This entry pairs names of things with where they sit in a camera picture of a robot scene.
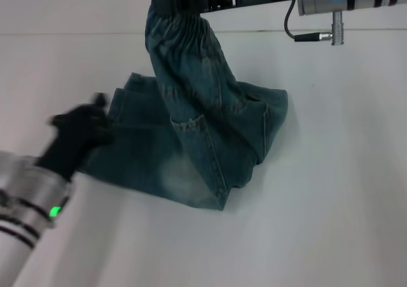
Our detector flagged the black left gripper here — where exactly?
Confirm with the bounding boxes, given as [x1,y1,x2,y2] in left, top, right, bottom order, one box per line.
[35,92,116,181]

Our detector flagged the right arm cable with plug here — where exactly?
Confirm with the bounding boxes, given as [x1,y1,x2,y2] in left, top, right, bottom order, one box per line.
[284,0,347,46]

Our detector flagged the blue washed denim shorts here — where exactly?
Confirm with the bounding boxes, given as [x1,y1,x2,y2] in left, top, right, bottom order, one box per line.
[77,0,289,212]

